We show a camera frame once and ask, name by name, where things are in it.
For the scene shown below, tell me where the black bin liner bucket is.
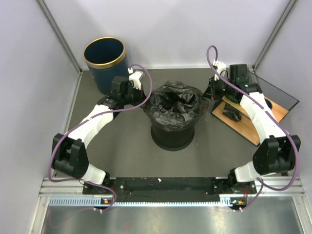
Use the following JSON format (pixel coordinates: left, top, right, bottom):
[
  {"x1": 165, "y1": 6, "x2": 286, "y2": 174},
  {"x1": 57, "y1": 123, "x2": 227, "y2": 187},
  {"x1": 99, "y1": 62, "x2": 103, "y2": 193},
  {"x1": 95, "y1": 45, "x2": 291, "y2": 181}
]
[{"x1": 151, "y1": 124, "x2": 195, "y2": 151}]

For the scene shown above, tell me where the dark blue gold-rimmed trash bin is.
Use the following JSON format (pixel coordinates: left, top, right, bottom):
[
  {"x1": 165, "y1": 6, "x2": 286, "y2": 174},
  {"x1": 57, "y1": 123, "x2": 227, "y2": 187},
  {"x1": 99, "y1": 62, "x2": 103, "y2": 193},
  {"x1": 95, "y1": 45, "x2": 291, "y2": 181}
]
[{"x1": 83, "y1": 37, "x2": 129, "y2": 94}]

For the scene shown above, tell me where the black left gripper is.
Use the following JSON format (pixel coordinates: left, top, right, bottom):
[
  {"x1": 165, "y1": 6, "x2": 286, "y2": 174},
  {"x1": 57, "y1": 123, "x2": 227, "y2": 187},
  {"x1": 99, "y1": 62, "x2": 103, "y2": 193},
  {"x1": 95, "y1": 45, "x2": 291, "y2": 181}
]
[{"x1": 121, "y1": 83, "x2": 148, "y2": 108}]

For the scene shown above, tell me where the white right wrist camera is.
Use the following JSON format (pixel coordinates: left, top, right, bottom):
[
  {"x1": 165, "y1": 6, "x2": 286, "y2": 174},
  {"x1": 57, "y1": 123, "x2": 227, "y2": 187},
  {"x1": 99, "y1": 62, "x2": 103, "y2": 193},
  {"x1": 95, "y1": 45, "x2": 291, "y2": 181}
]
[{"x1": 212, "y1": 59, "x2": 227, "y2": 74}]

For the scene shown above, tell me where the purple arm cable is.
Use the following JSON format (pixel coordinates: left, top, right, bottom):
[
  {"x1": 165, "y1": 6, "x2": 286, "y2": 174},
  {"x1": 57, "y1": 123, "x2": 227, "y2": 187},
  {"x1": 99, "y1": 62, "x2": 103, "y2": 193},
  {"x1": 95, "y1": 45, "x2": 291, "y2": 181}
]
[
  {"x1": 206, "y1": 45, "x2": 300, "y2": 212},
  {"x1": 46, "y1": 63, "x2": 153, "y2": 212}
]

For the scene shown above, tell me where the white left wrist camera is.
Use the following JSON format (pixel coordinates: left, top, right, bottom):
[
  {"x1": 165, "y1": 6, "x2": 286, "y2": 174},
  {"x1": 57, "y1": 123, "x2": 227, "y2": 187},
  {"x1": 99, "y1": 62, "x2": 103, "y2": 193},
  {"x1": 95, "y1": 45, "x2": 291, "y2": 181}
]
[{"x1": 128, "y1": 68, "x2": 144, "y2": 90}]

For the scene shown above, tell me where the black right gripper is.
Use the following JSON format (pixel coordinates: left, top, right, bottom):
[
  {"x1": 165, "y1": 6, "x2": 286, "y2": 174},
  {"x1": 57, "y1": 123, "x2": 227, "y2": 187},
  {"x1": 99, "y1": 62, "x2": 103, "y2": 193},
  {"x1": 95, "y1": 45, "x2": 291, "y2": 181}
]
[{"x1": 202, "y1": 75, "x2": 235, "y2": 101}]

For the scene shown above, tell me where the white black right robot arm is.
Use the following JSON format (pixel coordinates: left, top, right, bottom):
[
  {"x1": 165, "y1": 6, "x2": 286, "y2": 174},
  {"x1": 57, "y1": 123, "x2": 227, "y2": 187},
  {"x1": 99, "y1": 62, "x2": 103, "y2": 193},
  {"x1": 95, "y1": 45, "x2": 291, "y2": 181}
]
[{"x1": 205, "y1": 60, "x2": 301, "y2": 193}]

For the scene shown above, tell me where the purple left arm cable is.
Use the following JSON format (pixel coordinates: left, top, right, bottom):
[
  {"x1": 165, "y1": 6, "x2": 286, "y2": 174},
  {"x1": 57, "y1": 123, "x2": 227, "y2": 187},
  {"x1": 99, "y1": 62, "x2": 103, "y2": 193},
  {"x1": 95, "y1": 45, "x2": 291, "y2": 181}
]
[{"x1": 46, "y1": 63, "x2": 153, "y2": 212}]

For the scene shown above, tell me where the black round plate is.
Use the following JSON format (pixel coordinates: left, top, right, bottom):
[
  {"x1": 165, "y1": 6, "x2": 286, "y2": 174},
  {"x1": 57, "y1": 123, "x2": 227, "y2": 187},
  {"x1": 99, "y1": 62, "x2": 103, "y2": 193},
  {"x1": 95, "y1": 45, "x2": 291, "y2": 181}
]
[{"x1": 222, "y1": 96, "x2": 239, "y2": 106}]

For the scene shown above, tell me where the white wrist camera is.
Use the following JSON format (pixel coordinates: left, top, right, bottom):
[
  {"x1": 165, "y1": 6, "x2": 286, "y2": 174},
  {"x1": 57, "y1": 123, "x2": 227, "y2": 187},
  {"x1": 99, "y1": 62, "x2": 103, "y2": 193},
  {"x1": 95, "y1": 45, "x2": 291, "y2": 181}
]
[
  {"x1": 128, "y1": 68, "x2": 144, "y2": 90},
  {"x1": 212, "y1": 59, "x2": 227, "y2": 74}
]

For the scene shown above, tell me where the aluminium frame rail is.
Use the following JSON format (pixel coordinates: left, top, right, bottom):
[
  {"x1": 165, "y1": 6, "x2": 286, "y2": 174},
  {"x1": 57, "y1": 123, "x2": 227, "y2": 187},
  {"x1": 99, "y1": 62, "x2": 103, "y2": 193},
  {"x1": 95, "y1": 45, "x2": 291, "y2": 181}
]
[{"x1": 39, "y1": 176, "x2": 305, "y2": 196}]

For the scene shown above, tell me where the blue ceramic mug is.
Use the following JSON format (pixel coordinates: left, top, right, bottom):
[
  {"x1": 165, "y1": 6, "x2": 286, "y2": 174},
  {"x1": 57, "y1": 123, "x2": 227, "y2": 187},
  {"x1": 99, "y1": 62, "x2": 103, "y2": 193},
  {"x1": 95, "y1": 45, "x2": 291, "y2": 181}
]
[{"x1": 265, "y1": 99, "x2": 273, "y2": 110}]

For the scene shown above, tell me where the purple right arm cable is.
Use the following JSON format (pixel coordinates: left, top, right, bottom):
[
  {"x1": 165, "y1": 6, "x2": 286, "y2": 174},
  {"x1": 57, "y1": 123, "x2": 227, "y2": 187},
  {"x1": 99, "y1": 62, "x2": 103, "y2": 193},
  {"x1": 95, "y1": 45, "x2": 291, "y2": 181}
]
[{"x1": 206, "y1": 45, "x2": 300, "y2": 212}]

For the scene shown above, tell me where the black trash bag roll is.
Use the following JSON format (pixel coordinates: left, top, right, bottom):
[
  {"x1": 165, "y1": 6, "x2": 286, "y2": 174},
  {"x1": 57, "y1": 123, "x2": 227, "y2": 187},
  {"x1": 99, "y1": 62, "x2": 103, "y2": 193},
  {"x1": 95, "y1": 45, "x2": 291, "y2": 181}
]
[{"x1": 222, "y1": 103, "x2": 241, "y2": 122}]

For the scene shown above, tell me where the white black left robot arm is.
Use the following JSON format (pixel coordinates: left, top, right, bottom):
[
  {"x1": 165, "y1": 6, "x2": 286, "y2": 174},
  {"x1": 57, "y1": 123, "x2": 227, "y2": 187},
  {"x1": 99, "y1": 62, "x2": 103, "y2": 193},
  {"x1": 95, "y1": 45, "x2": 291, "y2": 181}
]
[{"x1": 51, "y1": 71, "x2": 146, "y2": 194}]

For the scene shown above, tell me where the wooden shelf with glass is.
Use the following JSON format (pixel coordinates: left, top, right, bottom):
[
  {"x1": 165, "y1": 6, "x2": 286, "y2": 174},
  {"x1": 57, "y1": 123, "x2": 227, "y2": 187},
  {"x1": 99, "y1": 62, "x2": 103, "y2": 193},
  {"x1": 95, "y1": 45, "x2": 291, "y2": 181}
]
[{"x1": 211, "y1": 64, "x2": 299, "y2": 146}]

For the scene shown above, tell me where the grey slotted cable duct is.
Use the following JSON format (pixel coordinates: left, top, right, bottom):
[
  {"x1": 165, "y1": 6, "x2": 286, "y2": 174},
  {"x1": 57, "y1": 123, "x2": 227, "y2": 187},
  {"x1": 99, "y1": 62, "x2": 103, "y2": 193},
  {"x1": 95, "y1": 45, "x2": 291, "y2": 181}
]
[{"x1": 48, "y1": 196, "x2": 243, "y2": 208}]

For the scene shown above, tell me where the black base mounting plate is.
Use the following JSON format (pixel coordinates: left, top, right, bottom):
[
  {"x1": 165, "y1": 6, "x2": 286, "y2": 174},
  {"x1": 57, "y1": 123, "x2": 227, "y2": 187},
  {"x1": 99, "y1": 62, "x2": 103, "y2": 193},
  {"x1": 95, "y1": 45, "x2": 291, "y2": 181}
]
[{"x1": 82, "y1": 177, "x2": 258, "y2": 202}]

